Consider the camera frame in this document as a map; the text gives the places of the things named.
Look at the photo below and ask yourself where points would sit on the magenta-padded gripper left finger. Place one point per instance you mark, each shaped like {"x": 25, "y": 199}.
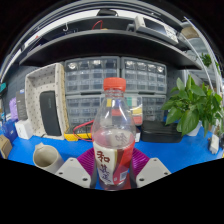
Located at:
{"x": 73, "y": 171}

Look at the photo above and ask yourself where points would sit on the grey pegboard panel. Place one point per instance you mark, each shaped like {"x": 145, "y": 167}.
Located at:
{"x": 16, "y": 80}

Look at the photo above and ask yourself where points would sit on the black overhead shelf unit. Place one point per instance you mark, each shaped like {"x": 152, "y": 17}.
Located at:
{"x": 106, "y": 45}

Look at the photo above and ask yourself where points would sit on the beige perforated tray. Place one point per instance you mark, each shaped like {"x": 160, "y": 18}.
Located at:
{"x": 41, "y": 80}

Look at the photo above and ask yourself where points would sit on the grey small-parts drawer cabinet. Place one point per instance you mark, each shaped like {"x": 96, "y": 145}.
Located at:
{"x": 143, "y": 76}
{"x": 90, "y": 75}
{"x": 153, "y": 108}
{"x": 81, "y": 110}

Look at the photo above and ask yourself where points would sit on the clear organizer with colourful parts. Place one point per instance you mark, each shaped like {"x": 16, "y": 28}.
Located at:
{"x": 137, "y": 110}

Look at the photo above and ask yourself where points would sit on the white power adapter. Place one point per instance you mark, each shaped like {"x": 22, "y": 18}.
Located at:
{"x": 214, "y": 144}

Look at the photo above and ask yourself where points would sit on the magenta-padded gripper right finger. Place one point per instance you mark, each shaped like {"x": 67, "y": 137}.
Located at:
{"x": 151, "y": 171}

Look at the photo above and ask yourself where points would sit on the green potted plant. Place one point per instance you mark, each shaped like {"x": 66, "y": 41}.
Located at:
{"x": 191, "y": 106}

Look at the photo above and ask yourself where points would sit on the teal wall-mounted bin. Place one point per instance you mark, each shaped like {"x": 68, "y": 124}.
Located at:
{"x": 2, "y": 87}

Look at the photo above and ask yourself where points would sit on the clear red-capped drink bottle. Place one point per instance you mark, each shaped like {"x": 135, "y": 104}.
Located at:
{"x": 113, "y": 140}

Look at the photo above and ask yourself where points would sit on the beige and grey mug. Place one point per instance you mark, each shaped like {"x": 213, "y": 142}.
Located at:
{"x": 46, "y": 158}

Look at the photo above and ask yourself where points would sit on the flat black case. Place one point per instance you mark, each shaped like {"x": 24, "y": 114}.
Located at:
{"x": 160, "y": 131}

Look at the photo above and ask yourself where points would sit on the yellow multimeter with red leads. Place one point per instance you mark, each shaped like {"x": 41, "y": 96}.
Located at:
{"x": 75, "y": 136}

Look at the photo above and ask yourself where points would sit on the white metal rack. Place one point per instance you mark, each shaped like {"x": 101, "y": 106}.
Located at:
{"x": 203, "y": 50}

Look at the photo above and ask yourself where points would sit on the dark grey upright box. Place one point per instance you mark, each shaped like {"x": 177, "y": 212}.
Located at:
{"x": 21, "y": 105}

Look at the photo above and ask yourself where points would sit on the black rounded speaker case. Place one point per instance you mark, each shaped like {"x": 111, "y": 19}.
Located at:
{"x": 50, "y": 113}

